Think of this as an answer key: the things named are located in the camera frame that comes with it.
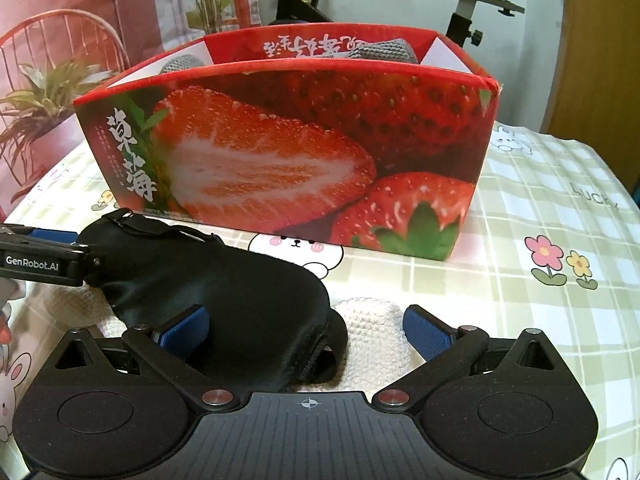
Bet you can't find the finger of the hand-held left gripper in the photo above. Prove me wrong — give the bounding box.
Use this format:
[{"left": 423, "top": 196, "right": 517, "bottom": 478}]
[
  {"left": 0, "top": 225, "right": 82, "bottom": 250},
  {"left": 70, "top": 243, "right": 107, "bottom": 285}
]

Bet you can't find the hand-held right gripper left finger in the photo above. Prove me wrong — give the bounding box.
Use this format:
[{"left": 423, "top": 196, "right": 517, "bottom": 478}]
[{"left": 50, "top": 304, "right": 236, "bottom": 408}]

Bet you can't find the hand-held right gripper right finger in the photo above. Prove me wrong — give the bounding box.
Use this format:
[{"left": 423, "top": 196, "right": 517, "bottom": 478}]
[{"left": 375, "top": 304, "right": 566, "bottom": 406}]

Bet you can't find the white knitted cloth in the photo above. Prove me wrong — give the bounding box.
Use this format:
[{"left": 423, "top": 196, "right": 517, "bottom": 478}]
[{"left": 42, "top": 285, "right": 416, "bottom": 393}]

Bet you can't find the black eye mask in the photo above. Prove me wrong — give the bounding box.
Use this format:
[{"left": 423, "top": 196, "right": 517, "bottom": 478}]
[{"left": 80, "top": 208, "right": 348, "bottom": 393}]

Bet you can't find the red strawberry print box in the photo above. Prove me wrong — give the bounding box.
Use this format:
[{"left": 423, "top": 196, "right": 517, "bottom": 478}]
[{"left": 72, "top": 22, "right": 502, "bottom": 263}]

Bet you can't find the green checked rabbit tablecloth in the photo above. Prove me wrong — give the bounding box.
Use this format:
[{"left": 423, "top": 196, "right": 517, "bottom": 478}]
[{"left": 0, "top": 122, "right": 640, "bottom": 480}]

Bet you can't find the grey knitted cloth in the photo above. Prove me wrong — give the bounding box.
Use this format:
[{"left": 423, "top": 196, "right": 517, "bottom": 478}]
[
  {"left": 350, "top": 37, "right": 418, "bottom": 65},
  {"left": 159, "top": 55, "right": 207, "bottom": 75}
]

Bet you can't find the wooden door panel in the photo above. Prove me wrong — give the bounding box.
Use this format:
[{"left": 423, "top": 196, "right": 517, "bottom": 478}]
[{"left": 542, "top": 0, "right": 640, "bottom": 138}]

